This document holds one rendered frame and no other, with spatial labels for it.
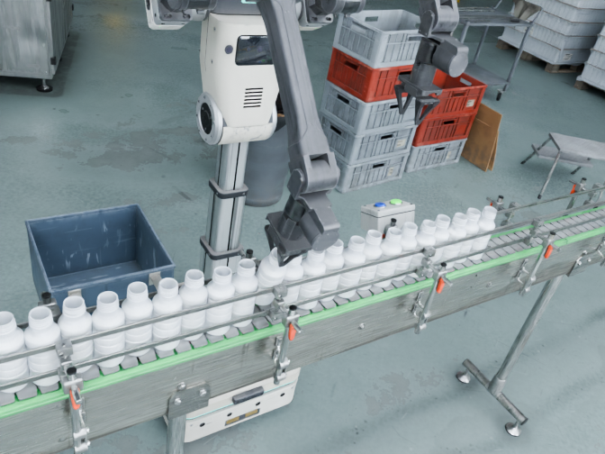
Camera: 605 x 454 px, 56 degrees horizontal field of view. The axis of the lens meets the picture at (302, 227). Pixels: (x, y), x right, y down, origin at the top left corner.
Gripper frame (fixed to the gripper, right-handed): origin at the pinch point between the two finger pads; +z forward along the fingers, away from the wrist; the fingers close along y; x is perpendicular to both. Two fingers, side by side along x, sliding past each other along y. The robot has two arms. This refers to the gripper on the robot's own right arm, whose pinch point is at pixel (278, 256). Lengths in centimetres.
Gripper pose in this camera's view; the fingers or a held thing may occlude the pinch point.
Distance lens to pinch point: 121.3
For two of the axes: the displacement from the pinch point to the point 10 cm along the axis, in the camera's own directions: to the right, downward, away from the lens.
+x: 8.4, -1.7, 5.1
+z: -3.0, 6.4, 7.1
